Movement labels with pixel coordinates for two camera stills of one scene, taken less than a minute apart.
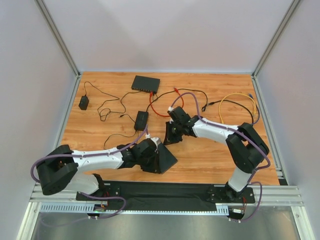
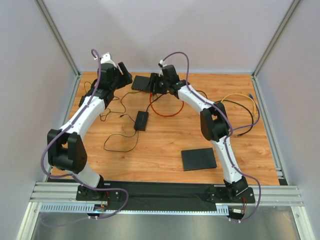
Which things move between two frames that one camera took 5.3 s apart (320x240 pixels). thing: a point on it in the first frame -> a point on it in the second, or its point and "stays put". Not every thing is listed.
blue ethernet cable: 251,96 stays put
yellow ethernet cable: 255,109 stays put
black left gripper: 155,156 -> 124,75
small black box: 141,120 stays put
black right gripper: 173,128 -> 155,83
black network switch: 146,83 stays put
